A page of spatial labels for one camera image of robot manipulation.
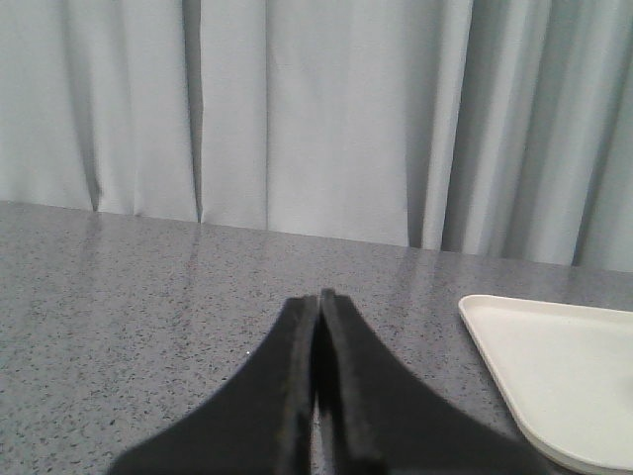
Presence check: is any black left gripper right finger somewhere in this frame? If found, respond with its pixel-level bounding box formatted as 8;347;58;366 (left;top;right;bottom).
313;289;546;474

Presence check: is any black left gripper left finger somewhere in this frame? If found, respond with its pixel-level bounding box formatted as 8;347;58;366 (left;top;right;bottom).
109;296;317;474

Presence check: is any cream rectangular plastic tray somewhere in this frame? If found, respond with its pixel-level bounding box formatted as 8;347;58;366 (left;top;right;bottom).
458;295;632;474

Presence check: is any pale grey pleated curtain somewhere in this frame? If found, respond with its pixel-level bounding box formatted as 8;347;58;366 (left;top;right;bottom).
1;1;632;271

